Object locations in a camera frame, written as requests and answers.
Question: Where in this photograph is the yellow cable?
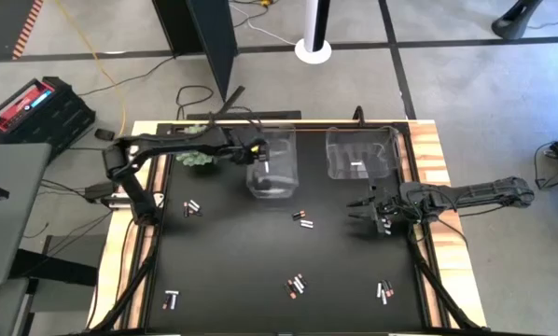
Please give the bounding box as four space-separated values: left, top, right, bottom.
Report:
53 0 129 178

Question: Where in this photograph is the black chair base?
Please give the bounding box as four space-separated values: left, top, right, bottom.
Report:
491 0 545 41

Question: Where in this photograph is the orange striped black floor mat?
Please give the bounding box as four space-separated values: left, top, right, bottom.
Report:
0 0 45 62

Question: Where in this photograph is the looped black floor cable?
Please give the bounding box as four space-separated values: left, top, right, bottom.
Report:
174 84 215 121

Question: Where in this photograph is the grey desk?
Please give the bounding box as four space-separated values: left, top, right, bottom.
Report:
0 142 53 287

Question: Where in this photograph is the white pole with round base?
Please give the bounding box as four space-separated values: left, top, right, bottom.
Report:
294 0 333 65

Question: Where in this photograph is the black partition panel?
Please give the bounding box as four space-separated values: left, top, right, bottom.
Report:
151 0 239 103

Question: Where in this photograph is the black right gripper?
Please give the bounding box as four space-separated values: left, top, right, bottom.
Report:
346 184 423 234

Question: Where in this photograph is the white floor cable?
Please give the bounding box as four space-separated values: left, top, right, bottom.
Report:
230 2 299 47

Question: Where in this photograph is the black desk foot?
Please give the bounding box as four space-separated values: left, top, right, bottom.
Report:
7 248 99 287

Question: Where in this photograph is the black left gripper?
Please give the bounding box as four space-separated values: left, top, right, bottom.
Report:
230 128 274 190

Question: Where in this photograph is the black table mat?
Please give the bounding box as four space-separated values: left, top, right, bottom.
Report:
146 123 425 330

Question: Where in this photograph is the black power adapter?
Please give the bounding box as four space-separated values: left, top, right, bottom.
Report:
83 180 119 203

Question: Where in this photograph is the green plant in patterned pot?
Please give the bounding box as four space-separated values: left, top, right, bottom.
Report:
174 121 216 168

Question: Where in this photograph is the clear plastic bin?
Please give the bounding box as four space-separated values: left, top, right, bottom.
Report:
325 124 402 181
244 123 300 200

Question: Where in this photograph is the long black floor cable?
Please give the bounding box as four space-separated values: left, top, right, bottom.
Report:
77 55 177 98

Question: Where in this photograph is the short black foot bar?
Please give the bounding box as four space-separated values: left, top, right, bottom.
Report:
216 85 246 117

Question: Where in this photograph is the black and red tool crate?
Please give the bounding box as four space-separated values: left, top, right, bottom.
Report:
0 76 97 151

